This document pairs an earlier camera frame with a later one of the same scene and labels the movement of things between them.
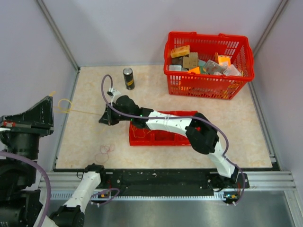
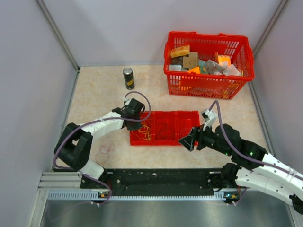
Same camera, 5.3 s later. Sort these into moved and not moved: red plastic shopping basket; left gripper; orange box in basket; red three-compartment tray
Moved: left gripper
Not moved: red three-compartment tray; red plastic shopping basket; orange box in basket
